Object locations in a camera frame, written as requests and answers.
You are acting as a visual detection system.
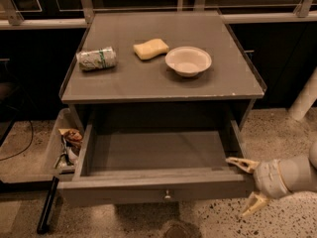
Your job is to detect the grey drawer cabinet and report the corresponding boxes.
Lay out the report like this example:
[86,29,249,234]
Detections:
[58,11,267,151]

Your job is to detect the clear plastic bin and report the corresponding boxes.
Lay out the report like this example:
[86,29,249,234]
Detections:
[43,108,79,180]

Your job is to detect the yellow sponge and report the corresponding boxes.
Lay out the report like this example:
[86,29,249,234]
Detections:
[133,39,169,60]

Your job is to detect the metal railing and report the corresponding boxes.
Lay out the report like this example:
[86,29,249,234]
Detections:
[0,0,317,29]

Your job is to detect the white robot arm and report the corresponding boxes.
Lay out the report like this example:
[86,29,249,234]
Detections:
[226,68,317,217]

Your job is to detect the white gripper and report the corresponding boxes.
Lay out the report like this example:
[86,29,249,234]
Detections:
[226,157,291,217]

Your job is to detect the white bowl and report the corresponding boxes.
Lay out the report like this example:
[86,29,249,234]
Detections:
[165,47,212,77]

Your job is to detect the black metal leg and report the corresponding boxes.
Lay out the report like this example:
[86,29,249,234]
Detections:
[37,177,59,234]

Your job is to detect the grey top drawer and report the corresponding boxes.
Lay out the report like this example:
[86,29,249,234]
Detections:
[58,120,254,206]

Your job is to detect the black cable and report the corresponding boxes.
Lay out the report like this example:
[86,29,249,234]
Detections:
[0,119,35,162]

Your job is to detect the crushed green white can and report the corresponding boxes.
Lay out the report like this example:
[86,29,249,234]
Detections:
[76,47,117,71]

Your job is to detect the brown snack wrapper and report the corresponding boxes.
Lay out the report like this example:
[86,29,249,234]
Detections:
[59,128,83,149]

